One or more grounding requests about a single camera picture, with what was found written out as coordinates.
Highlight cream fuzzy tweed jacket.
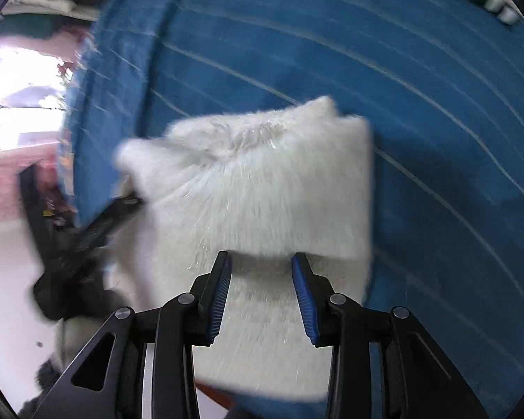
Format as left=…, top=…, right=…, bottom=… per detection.
left=56, top=95, right=375, bottom=404

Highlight blue striped bed cover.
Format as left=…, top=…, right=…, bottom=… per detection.
left=59, top=0, right=524, bottom=418

